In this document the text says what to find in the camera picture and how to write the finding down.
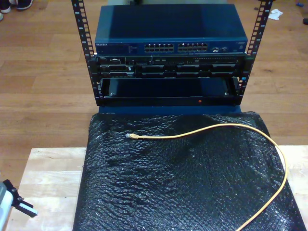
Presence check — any yellow network cable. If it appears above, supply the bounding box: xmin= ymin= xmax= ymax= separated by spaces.
xmin=125 ymin=123 xmax=289 ymax=231

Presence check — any black bubble mat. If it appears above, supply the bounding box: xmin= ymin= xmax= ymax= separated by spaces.
xmin=72 ymin=110 xmax=301 ymax=231

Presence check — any black rack shelf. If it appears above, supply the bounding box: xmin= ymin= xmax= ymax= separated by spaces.
xmin=99 ymin=77 xmax=242 ymax=107

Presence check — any person's dark shoe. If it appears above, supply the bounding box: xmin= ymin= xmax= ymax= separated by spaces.
xmin=15 ymin=0 xmax=34 ymax=11

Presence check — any black rack server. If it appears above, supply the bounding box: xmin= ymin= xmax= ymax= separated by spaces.
xmin=95 ymin=54 xmax=246 ymax=79

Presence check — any white crumpled paper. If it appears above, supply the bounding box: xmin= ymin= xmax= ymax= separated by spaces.
xmin=268 ymin=9 xmax=284 ymax=21

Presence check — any blue base plate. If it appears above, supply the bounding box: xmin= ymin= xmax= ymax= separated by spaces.
xmin=98 ymin=104 xmax=243 ymax=116

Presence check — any black perforated rack post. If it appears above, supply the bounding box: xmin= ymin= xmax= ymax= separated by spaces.
xmin=237 ymin=0 xmax=274 ymax=106
xmin=71 ymin=0 xmax=102 ymax=107

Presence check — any blue network switch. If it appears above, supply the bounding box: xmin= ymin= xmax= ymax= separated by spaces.
xmin=94 ymin=4 xmax=249 ymax=54

